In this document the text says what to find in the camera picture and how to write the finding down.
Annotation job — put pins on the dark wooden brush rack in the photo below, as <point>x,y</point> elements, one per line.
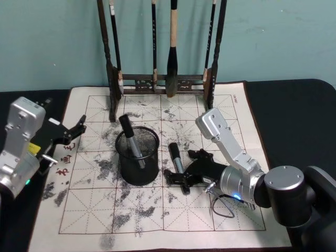
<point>162,77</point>

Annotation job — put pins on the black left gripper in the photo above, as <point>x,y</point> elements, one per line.
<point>52,132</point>

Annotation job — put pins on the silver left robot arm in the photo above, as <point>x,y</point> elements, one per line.
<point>18,136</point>

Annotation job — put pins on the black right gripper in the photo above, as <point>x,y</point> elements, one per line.
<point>204,172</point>

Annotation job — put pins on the cream gridded calligraphy mat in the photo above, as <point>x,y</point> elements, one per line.
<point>105,210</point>

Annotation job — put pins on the thin black white-tipped brush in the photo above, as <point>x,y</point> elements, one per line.
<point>115,39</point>

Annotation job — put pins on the black table cloth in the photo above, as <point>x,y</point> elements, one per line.
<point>288,110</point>

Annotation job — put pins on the thin black calligraphy brush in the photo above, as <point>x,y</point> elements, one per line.
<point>154,39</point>
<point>209,39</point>

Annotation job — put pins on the black grey marker pen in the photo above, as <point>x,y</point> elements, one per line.
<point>128,131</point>
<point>177,162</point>

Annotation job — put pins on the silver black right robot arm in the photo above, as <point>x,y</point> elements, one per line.
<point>288,189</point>

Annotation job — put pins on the black mesh pen cup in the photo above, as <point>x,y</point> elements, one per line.
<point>139,170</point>

